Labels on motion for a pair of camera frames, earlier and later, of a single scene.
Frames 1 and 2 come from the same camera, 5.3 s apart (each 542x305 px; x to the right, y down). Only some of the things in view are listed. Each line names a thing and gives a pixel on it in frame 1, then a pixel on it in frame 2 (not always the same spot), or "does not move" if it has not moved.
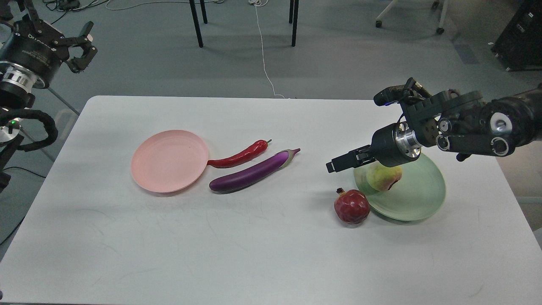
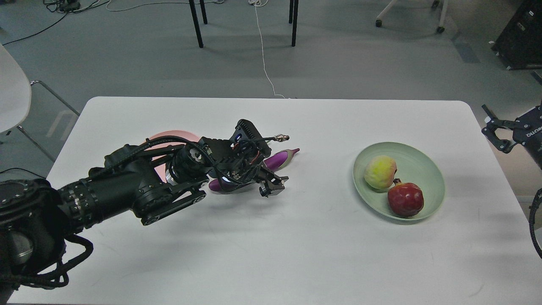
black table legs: [291, 16] does not move
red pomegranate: [351, 206] to [405, 199]
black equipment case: [519, 47] does not move
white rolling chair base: [440, 30] does not move
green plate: [420, 192] does not move
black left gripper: [34, 45] to [203, 158]
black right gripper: [394, 144] to [527, 131]
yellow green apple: [382, 177] does not move
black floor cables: [70, 5] does not move
